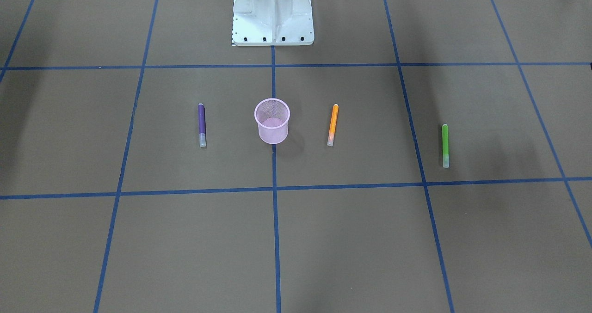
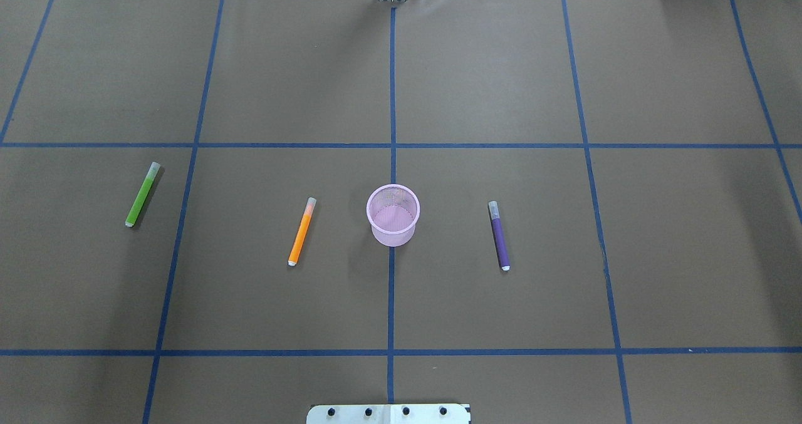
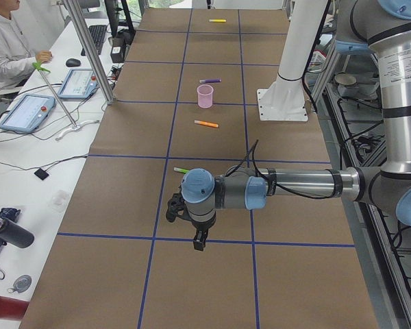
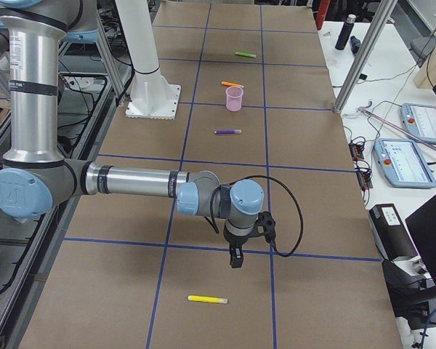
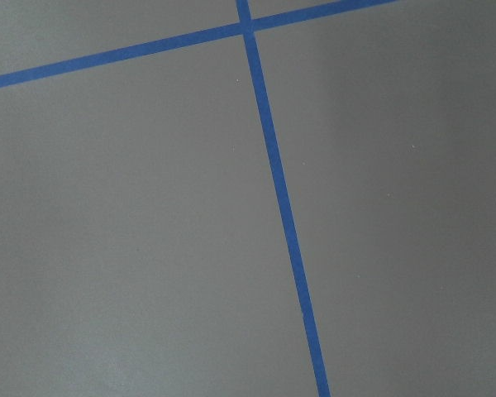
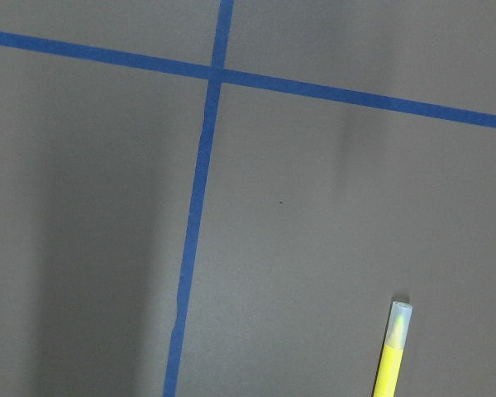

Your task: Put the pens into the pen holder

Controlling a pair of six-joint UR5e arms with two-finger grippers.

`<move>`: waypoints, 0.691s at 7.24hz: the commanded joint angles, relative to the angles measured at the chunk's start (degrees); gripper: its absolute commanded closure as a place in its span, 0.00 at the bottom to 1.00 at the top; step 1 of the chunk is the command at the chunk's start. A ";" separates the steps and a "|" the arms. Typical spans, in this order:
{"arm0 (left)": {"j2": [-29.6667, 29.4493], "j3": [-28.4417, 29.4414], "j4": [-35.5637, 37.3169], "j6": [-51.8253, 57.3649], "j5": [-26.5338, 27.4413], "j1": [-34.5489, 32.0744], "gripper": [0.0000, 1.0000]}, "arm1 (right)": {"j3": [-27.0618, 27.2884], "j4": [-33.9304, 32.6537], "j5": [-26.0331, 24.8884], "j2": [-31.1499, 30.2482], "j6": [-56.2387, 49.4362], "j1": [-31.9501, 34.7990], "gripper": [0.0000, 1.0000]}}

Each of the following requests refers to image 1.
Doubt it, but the pink mesh pen holder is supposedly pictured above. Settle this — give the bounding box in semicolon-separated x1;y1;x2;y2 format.
254;98;290;145

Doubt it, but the orange marker pen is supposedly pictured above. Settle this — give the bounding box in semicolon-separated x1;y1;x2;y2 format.
327;103;339;147

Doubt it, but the purple marker pen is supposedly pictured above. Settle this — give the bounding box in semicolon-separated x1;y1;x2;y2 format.
198;103;207;148

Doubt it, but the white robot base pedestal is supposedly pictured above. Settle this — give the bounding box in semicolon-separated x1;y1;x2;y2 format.
231;0;315;46

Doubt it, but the green marker pen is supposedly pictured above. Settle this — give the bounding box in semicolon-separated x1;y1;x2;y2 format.
441;124;450;168

